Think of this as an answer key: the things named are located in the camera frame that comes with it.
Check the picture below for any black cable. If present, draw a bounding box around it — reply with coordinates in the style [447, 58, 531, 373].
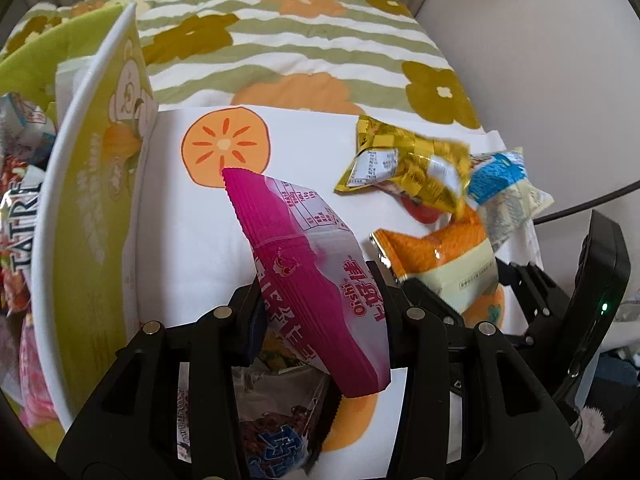
[531, 179, 640, 226]

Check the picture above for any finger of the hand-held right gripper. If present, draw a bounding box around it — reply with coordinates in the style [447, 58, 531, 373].
[494, 259, 572, 347]
[401, 279, 464, 327]

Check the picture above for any floral striped quilt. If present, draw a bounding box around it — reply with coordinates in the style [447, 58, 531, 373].
[0, 0, 483, 129]

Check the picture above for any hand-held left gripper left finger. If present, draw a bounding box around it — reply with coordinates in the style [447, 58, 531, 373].
[56, 280, 271, 480]

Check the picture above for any orange snack packet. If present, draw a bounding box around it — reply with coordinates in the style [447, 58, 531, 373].
[370, 204, 504, 312]

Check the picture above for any white orange-print tablecloth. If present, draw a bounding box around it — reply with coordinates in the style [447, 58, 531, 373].
[120, 104, 546, 480]

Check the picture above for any green cardboard box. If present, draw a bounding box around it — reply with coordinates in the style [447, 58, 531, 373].
[0, 2, 161, 433]

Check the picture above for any blue and white snack packet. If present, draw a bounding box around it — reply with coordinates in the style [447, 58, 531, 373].
[464, 147, 557, 252]

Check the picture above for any dark red snack packet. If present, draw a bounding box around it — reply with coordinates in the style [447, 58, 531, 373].
[177, 355, 342, 480]

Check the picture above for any yellow foil snack packet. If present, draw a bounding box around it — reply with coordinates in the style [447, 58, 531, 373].
[334, 115, 473, 217]

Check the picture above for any brown lettered striped snack packet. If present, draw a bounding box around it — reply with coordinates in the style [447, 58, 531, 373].
[0, 162, 48, 311]

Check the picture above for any pink snack packet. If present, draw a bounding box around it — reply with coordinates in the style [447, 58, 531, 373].
[221, 167, 394, 397]

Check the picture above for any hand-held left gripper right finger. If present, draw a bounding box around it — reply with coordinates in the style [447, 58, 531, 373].
[367, 260, 586, 480]

